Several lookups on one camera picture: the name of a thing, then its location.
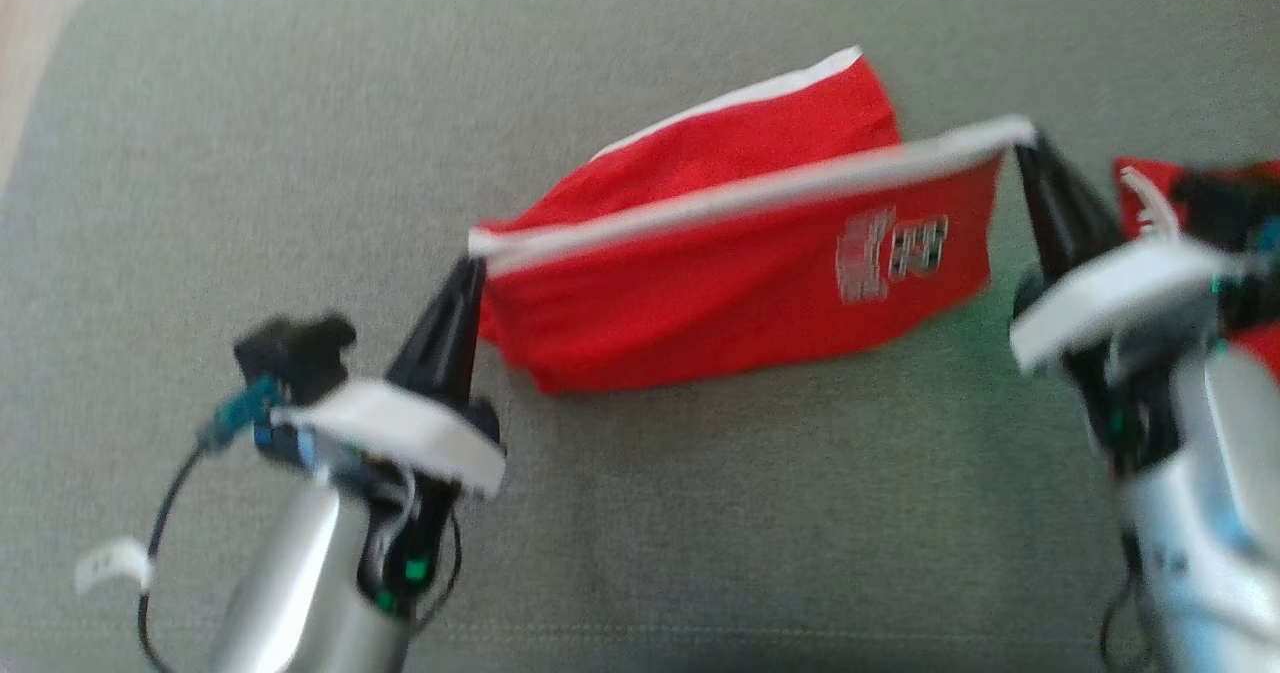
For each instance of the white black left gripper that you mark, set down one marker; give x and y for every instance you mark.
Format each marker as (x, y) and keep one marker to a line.
(400, 428)

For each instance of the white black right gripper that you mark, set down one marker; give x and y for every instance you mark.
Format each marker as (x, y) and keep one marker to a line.
(1110, 298)

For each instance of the red white basketball jersey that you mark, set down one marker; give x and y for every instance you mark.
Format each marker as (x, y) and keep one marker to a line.
(1133, 221)

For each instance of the red white basketball shorts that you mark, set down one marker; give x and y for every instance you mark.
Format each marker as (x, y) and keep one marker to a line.
(700, 293)

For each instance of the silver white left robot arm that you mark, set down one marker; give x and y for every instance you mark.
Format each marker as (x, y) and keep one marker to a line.
(300, 593)

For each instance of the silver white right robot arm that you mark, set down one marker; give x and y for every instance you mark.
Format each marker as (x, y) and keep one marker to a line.
(1210, 513)

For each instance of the grey fabric sofa seat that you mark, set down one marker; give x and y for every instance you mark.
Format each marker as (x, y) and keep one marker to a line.
(700, 513)

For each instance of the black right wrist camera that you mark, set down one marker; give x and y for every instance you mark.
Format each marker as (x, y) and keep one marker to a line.
(1225, 203)

